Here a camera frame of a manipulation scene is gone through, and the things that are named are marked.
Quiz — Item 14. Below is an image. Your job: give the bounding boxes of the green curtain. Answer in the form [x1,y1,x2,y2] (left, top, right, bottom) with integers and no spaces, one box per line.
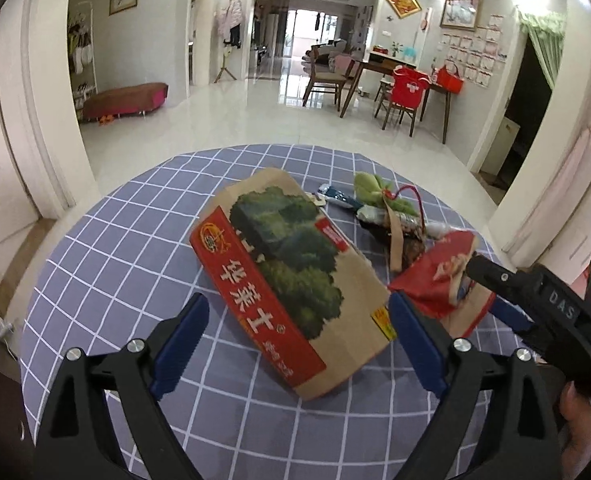
[518,7,566,88]

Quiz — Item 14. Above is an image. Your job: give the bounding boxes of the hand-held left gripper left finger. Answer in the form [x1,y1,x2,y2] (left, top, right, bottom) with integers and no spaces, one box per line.
[34,292,211,480]

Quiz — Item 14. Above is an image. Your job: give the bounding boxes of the grey sofa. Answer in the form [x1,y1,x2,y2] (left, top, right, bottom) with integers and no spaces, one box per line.
[303,42,356,68]

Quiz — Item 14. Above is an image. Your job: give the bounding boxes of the grey checked tablecloth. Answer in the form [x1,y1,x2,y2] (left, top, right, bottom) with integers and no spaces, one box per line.
[18,144,541,480]

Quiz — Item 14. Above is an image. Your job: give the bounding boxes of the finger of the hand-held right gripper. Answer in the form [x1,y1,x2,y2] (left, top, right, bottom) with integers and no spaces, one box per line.
[464,255,529,306]
[485,297,535,337]

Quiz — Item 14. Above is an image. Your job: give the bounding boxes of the brown paper bag tree print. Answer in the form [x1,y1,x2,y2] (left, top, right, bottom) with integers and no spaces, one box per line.
[190,167,401,402]

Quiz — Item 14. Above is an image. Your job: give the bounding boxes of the green cloth pouch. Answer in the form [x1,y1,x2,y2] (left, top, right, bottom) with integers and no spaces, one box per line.
[353,172,419,215]

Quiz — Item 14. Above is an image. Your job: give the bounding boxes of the diamond framed red picture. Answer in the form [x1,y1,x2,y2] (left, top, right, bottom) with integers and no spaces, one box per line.
[384,0,423,18]

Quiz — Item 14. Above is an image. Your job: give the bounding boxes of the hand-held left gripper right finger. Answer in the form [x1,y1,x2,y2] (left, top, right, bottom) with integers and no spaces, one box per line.
[388,290,561,480]

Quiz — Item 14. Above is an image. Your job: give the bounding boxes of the white cabinet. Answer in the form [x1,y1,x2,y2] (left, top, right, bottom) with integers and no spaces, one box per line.
[480,117,521,176]

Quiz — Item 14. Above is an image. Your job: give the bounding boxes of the wall of paper certificates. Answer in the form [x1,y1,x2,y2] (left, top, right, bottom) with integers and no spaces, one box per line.
[438,12,506,88]

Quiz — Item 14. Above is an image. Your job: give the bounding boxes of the brown padded bench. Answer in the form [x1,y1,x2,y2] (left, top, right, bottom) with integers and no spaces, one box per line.
[82,82,169,123]

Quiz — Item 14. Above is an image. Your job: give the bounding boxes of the pink jacket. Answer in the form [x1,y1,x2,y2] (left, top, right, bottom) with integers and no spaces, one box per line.
[214,0,244,41]

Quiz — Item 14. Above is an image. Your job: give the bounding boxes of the person's right hand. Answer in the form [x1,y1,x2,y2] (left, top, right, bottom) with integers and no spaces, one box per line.
[559,382,591,466]

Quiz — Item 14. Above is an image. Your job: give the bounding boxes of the wooden dining table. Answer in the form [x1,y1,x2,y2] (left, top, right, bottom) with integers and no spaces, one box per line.
[339,50,463,145]

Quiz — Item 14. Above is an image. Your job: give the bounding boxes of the framed painting red tassels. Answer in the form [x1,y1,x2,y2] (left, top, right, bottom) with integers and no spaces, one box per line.
[440,0,479,31]

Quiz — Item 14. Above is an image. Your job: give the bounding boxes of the red gift bag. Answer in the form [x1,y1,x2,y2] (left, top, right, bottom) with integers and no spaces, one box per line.
[435,64,465,93]

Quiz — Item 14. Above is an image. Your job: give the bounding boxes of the wooden coat stand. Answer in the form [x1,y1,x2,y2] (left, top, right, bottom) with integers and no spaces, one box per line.
[214,42,236,83]

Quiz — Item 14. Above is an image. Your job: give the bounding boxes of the red foil wrapper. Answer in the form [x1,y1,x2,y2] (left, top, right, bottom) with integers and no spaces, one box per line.
[388,230,497,338]

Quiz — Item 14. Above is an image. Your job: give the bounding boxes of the blue white wrapper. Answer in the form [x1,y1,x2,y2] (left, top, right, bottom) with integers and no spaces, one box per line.
[318,183,363,209]

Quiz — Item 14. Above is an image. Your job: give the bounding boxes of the white clothes rack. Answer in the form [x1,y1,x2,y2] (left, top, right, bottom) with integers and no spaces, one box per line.
[67,2,99,111]

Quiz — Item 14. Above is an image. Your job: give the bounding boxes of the red bag white print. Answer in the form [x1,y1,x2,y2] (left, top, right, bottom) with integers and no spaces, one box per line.
[390,66,431,108]

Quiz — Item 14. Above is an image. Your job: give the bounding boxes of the wooden chair grey cushion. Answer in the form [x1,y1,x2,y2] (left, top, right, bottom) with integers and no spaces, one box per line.
[303,49,349,111]

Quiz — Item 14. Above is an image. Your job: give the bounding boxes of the green clear snack bag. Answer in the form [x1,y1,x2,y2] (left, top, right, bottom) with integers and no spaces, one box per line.
[356,205,449,240]

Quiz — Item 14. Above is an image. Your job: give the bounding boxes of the pink curtain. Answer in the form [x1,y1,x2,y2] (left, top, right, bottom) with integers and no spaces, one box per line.
[500,125,591,256]

